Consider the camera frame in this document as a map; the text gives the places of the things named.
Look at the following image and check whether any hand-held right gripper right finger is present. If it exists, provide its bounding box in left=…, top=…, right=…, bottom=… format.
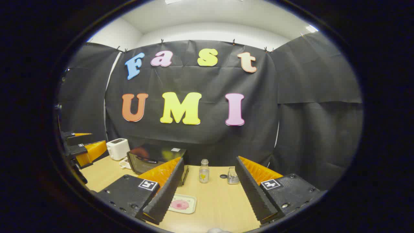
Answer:
left=235, top=156, right=327, bottom=224

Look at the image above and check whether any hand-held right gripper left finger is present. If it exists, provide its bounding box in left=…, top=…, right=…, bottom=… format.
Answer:
left=95, top=157, right=185, bottom=225

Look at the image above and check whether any pink ham slice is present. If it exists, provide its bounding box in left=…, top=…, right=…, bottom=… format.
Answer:
left=170, top=200, right=190, bottom=210

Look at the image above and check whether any cream square plate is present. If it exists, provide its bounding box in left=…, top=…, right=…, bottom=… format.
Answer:
left=168, top=194, right=197, bottom=215

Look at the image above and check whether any black electric oven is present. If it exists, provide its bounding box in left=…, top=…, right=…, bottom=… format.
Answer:
left=127, top=144, right=190, bottom=186

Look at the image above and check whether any white toaster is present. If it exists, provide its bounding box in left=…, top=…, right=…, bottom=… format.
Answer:
left=106, top=138, right=130, bottom=161

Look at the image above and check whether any clear glass bottle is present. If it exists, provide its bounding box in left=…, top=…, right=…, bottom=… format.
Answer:
left=199, top=159, right=210, bottom=184

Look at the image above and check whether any black backdrop cloth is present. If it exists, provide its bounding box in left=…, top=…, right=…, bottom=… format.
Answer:
left=58, top=32, right=364, bottom=191

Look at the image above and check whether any metal wire utensil holder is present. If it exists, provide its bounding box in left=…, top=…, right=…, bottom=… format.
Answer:
left=227, top=167, right=240, bottom=185

